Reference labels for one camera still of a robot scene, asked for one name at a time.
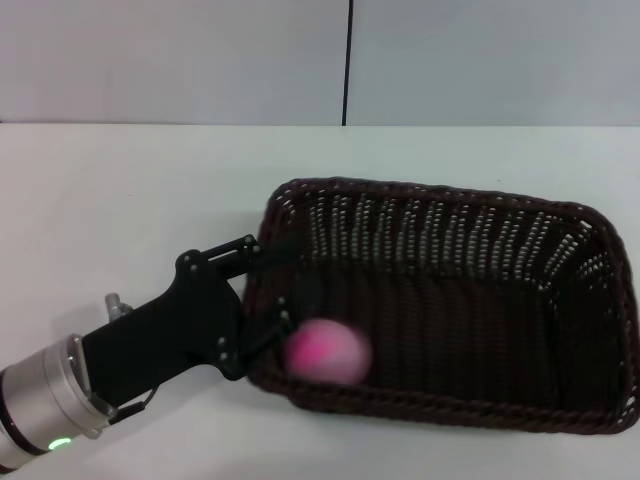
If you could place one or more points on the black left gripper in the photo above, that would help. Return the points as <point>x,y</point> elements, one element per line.
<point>175,330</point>

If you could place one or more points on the pink toy peach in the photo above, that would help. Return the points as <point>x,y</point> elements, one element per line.
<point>327,352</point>

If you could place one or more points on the dark brown woven basket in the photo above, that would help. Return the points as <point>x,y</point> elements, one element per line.
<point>475,325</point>

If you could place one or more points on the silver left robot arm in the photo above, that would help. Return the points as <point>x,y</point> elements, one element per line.
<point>45,385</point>

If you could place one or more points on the black vertical wall strip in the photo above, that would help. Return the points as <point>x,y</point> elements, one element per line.
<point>347,60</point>

